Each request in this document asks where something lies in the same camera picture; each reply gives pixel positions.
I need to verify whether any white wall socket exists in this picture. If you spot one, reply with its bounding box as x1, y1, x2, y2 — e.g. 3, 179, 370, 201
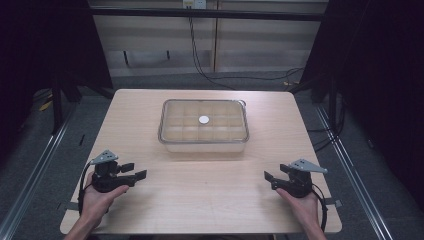
182, 0, 207, 10

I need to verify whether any black horizontal bar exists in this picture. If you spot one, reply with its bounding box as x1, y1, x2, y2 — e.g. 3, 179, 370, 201
87, 7, 327, 23

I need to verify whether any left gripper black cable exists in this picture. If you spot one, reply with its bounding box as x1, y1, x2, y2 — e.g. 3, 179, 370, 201
77, 159, 96, 215

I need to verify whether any black floor cable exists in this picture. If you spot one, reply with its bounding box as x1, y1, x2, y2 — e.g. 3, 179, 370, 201
206, 67, 305, 83

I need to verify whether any black metal stand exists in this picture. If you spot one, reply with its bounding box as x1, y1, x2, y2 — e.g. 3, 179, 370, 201
288, 74, 338, 134
50, 74, 116, 135

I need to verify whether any bundle of black floor cables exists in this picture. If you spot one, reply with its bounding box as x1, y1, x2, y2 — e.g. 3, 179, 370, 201
306, 94, 346, 155

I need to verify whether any clear plastic divided container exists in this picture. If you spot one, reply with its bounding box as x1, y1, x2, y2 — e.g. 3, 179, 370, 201
158, 99, 250, 154

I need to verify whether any person's right hand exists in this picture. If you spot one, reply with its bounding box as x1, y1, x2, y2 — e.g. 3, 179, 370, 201
275, 187, 320, 231

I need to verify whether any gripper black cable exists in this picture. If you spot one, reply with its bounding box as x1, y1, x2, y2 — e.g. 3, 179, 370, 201
311, 183, 328, 233
77, 159, 96, 215

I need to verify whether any black wall cable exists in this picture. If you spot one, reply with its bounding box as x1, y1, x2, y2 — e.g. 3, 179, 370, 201
187, 16, 236, 91

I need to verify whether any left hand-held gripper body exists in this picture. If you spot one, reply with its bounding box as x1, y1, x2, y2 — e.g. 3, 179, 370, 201
89, 149, 137, 194

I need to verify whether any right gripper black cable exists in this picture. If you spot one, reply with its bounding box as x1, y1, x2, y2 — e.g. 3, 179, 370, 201
311, 183, 328, 233

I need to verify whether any clear plastic container lid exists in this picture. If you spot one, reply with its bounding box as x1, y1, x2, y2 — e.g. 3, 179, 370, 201
157, 98, 251, 145

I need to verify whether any metal floor rail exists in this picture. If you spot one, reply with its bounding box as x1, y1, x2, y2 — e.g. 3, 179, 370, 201
0, 108, 77, 240
314, 104, 395, 240

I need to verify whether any person's left hand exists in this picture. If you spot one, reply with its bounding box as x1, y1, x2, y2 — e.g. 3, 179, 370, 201
80, 171, 131, 225

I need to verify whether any dark curtain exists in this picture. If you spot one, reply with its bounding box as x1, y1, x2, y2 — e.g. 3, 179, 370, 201
299, 0, 424, 208
0, 0, 114, 161

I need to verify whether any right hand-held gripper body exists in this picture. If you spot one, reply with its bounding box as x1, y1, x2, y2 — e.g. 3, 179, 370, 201
270, 158, 329, 199

